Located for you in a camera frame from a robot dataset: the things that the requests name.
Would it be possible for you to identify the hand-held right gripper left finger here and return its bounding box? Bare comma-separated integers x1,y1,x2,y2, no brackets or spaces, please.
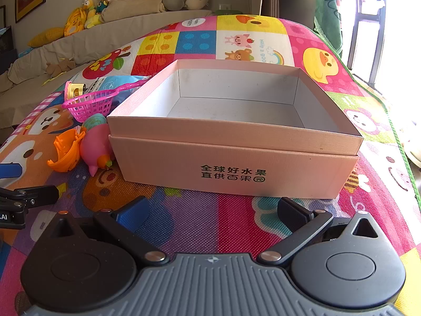
33,196,168,266

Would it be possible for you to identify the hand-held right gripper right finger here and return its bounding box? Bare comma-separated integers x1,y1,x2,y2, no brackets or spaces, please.
257,197,392,267

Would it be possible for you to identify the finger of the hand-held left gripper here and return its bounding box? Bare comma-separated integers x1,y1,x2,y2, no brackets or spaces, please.
0,164,22,179
0,185,60,209

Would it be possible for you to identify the orange plastic toy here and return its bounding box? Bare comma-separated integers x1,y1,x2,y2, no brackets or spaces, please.
47,128,87,172

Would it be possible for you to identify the pink cardboard box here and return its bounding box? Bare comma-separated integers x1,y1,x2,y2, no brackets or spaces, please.
107,59,364,200

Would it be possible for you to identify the blue and white packet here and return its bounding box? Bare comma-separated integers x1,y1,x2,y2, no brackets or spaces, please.
85,75,148,104

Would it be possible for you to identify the colourful cartoon play mat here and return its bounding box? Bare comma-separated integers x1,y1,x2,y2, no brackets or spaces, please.
0,15,421,316

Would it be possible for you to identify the pink rubber toy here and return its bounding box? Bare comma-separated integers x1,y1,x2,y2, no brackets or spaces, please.
80,123,116,176

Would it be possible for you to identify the teal round toy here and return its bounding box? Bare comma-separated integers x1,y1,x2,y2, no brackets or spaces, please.
81,113,107,132

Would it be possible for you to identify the pink plastic toy basket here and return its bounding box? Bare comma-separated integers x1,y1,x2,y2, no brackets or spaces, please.
62,76,152,123

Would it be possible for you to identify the yellow plastic toy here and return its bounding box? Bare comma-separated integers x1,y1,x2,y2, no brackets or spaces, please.
64,81,88,101

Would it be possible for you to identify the brown plush toy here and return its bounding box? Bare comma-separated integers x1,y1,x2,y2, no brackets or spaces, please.
45,57,76,76

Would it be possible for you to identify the yellow pillow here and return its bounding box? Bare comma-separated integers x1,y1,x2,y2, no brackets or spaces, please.
28,26,66,47

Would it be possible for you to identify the yellow fries plush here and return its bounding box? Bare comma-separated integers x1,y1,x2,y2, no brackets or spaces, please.
64,7,88,37

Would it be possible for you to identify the yellow duck plush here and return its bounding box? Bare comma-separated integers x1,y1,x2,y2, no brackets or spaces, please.
82,0,99,28

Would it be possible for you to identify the green towel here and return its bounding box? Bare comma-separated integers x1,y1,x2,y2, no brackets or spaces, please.
314,0,343,55

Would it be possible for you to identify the beige folded blanket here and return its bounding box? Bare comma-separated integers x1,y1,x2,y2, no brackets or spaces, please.
101,0,168,23

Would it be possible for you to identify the dark window frame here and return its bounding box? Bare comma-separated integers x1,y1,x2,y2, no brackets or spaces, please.
342,0,387,86

